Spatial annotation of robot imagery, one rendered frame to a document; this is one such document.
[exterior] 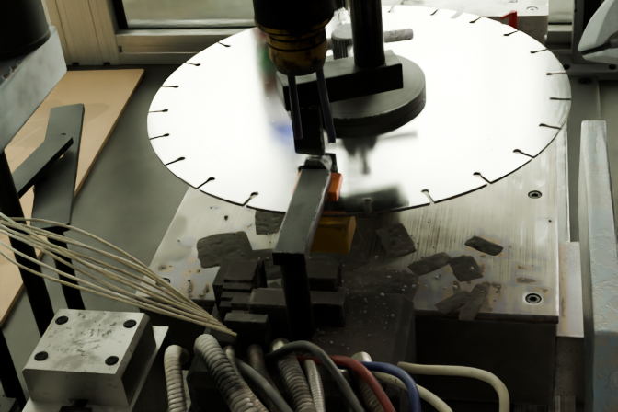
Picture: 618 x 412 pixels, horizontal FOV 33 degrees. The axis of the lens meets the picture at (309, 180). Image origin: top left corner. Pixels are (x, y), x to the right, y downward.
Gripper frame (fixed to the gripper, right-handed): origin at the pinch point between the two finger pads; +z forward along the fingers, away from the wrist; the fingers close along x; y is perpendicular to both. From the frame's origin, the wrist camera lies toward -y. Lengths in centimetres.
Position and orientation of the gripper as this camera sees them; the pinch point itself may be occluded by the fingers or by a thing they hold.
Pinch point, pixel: (595, 49)
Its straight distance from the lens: 74.8
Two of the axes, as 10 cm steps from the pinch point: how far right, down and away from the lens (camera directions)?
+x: -6.0, -7.7, -2.3
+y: 3.8, -5.2, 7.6
